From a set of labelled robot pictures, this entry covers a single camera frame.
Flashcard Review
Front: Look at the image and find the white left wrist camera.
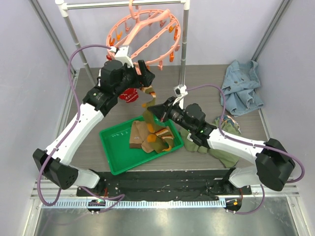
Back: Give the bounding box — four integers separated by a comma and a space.
114, 46, 134, 68

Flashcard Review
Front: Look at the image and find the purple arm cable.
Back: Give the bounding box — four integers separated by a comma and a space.
36, 44, 126, 213
187, 83, 305, 215

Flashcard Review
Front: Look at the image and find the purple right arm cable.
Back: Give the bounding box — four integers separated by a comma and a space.
187, 83, 305, 215

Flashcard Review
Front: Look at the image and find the pink round clip hanger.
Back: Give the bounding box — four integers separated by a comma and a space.
106, 0, 182, 70

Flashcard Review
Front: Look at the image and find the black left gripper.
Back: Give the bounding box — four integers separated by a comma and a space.
114, 59, 154, 96

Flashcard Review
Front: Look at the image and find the olive green t-shirt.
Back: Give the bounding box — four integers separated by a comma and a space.
180, 115, 242, 168

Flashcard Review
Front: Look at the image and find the light blue denim shirt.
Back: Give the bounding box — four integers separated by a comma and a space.
220, 60, 264, 117

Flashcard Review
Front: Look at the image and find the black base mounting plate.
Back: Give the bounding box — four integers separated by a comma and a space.
92, 170, 252, 202

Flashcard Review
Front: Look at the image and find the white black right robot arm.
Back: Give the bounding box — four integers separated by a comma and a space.
148, 97, 295, 194

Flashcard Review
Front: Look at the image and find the green plastic tray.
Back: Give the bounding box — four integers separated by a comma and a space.
98, 115, 185, 176

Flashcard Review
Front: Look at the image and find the tan ribbed sock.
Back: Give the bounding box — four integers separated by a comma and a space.
129, 120, 150, 149
141, 134, 158, 153

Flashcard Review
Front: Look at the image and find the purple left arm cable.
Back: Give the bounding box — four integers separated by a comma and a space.
36, 44, 126, 213

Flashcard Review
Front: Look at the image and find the white metal clothes rack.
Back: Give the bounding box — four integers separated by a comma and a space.
55, 0, 190, 107

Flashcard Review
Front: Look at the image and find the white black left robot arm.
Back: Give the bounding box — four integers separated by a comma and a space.
32, 60, 155, 196

